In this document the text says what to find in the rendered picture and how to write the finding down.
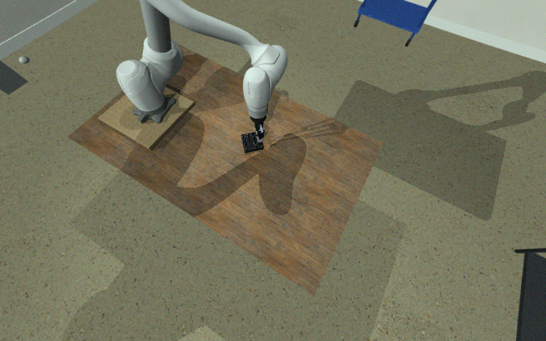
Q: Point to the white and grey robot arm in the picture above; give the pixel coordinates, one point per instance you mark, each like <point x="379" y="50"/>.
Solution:
<point x="144" y="81"/>

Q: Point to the black knob box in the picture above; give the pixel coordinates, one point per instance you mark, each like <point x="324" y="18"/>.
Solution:
<point x="250" y="142"/>

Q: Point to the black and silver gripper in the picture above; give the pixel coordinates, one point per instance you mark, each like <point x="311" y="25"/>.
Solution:
<point x="259" y="122"/>

